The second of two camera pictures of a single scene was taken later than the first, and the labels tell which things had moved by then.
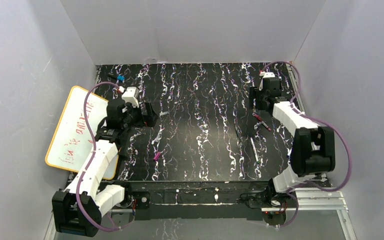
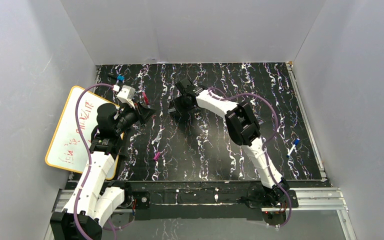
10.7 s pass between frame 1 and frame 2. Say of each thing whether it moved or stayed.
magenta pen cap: stayed
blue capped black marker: stayed
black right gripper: moved
